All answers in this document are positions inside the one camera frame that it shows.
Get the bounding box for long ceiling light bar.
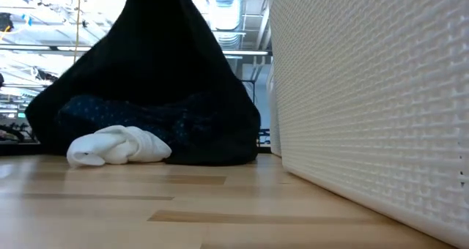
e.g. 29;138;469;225
0;45;270;56

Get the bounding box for black table frame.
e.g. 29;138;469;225
0;141;42;157

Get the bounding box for black garment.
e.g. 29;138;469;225
23;0;262;167

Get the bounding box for long yellow cable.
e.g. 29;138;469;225
72;0;83;64

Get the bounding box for silver ventilation duct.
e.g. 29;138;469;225
204;0;250;51

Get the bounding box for black background metal frame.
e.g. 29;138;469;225
240;79;256;104

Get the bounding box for plain white sock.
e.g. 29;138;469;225
66;124;173;168

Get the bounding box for white basket with socks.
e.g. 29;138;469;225
268;0;469;249

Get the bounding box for black ceiling camera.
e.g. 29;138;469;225
0;12;14;32

